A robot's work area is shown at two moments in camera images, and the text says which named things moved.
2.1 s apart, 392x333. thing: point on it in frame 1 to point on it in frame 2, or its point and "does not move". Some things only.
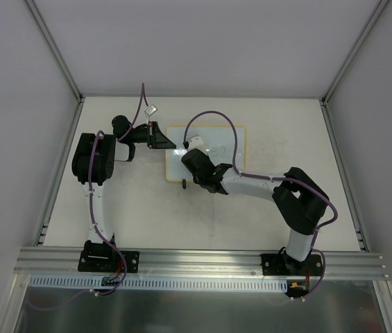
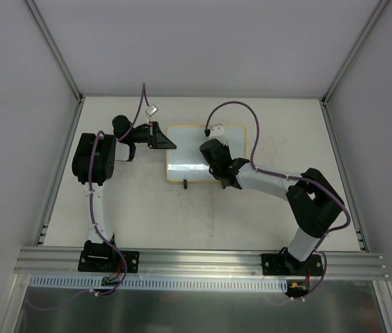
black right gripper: x=189 y=157 to x=224 y=182
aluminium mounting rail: x=60 y=262 does not move
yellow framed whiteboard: x=218 y=141 does not move
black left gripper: x=150 y=135 does not move
